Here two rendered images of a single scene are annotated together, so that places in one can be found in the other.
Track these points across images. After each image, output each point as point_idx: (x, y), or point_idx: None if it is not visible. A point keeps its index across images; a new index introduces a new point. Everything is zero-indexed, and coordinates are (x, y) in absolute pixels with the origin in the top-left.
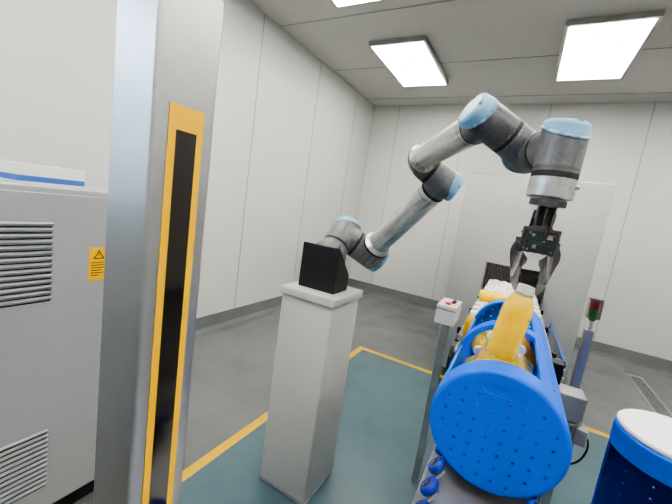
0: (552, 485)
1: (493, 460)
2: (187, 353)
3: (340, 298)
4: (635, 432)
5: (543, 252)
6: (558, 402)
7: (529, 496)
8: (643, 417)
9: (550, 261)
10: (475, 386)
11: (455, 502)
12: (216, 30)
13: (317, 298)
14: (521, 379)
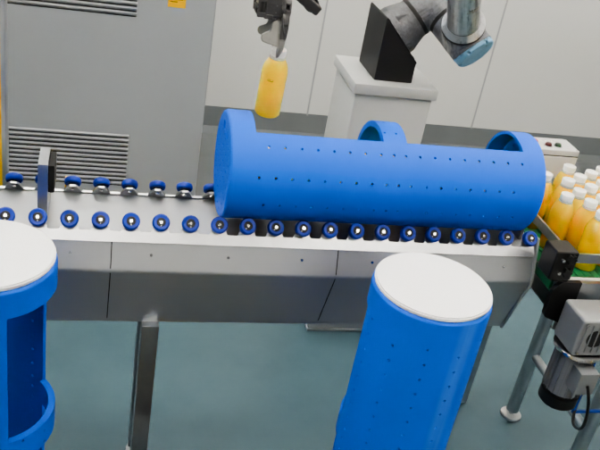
0: (224, 204)
1: (219, 185)
2: (1, 2)
3: (371, 84)
4: (395, 255)
5: (256, 12)
6: (252, 148)
7: (220, 213)
8: (450, 268)
9: (280, 26)
10: (222, 122)
11: (197, 208)
12: None
13: (348, 78)
14: (230, 118)
